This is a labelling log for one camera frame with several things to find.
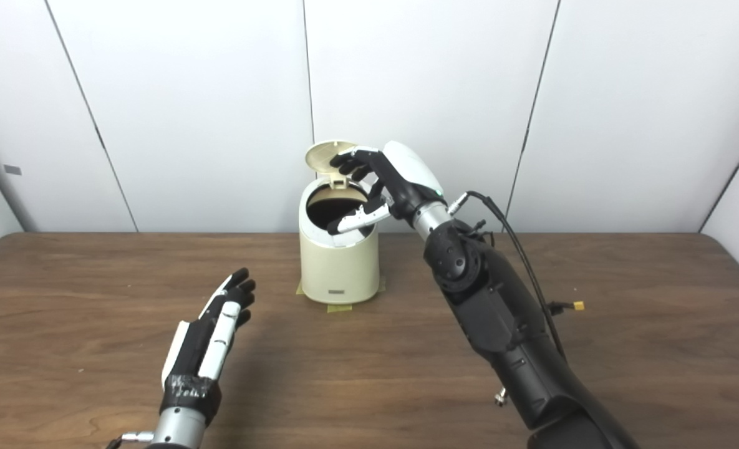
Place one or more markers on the cream-colored round bin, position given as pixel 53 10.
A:
pixel 339 268

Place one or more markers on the cream round bin lid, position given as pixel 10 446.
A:
pixel 320 157

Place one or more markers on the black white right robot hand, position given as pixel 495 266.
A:
pixel 406 178

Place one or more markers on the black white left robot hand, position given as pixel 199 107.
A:
pixel 191 362

